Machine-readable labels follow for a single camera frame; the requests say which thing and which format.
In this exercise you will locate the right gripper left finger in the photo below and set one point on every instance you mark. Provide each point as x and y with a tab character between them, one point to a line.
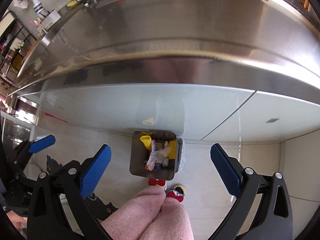
92	169

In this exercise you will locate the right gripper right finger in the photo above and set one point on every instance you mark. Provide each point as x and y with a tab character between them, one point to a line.
228	168

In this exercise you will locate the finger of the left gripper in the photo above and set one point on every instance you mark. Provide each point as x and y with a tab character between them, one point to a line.
42	144

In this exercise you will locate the clear plastic bag front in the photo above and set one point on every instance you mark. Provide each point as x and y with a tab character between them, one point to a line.
157	157

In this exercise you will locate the yellow sponge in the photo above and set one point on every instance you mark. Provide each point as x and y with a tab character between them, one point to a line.
72	4

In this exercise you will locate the grey trash bin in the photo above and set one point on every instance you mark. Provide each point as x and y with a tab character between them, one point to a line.
140	155

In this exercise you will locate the yellow foam net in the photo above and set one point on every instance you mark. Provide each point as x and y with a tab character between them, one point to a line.
147	142
172	146

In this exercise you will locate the pink trouser legs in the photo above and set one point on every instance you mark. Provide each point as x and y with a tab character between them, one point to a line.
150	215

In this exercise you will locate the chrome kitchen faucet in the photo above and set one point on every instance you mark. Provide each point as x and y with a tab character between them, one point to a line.
38	8

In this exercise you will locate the person's left hand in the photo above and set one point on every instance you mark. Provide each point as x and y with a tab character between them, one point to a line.
18	221

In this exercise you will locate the white sink caddy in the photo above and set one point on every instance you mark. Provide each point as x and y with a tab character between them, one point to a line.
53	17

